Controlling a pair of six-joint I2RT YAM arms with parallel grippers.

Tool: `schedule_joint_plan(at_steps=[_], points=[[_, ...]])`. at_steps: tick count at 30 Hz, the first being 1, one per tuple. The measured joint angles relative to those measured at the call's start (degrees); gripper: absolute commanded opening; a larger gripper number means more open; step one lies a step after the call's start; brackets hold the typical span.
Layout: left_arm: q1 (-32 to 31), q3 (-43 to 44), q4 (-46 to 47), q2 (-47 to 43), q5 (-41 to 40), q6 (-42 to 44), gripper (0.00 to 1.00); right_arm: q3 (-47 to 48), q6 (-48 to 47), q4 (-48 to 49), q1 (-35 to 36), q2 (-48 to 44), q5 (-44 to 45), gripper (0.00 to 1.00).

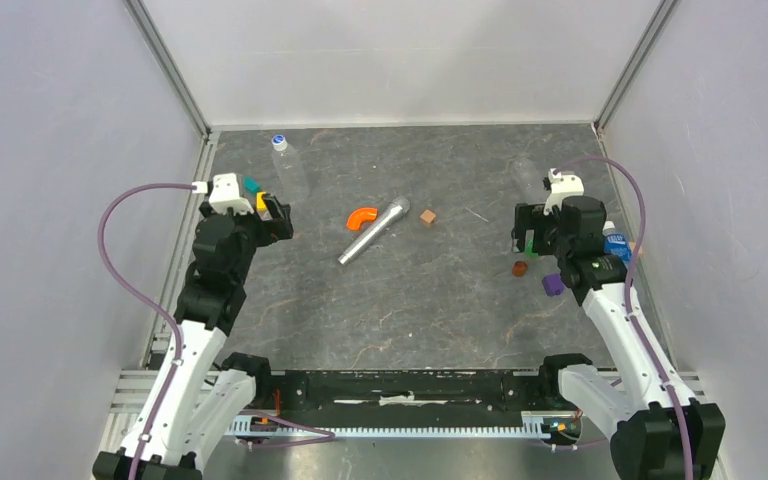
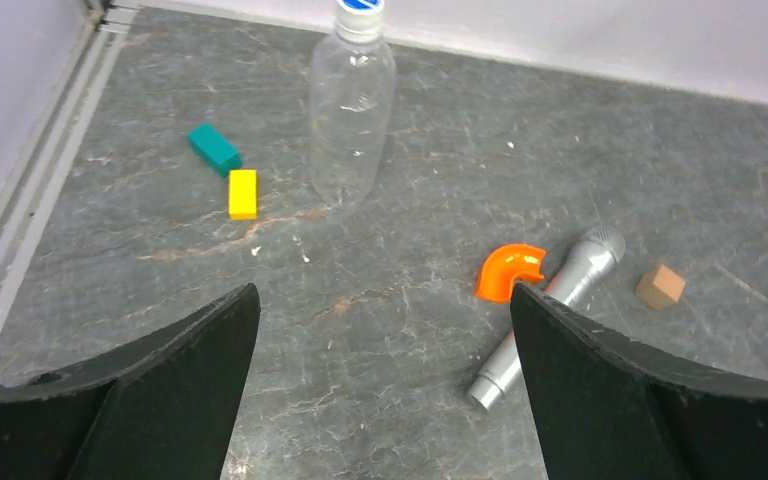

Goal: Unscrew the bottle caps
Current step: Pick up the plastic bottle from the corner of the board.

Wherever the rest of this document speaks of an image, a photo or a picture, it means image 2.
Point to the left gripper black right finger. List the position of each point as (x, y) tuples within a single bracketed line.
[(609, 407)]

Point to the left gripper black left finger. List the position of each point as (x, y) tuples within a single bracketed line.
[(160, 407)]

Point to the clear bottle with blue-white cap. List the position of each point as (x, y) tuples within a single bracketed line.
[(352, 79)]

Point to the brown wooden cube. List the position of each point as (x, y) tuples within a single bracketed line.
[(661, 287)]

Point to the silver microphone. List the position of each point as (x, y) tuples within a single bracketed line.
[(588, 261)]

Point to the orange curved pipe piece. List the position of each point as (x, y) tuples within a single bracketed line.
[(506, 266)]

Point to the yellow rectangular block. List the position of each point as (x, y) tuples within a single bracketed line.
[(242, 194)]

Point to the teal rectangular block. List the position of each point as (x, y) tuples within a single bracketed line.
[(214, 149)]

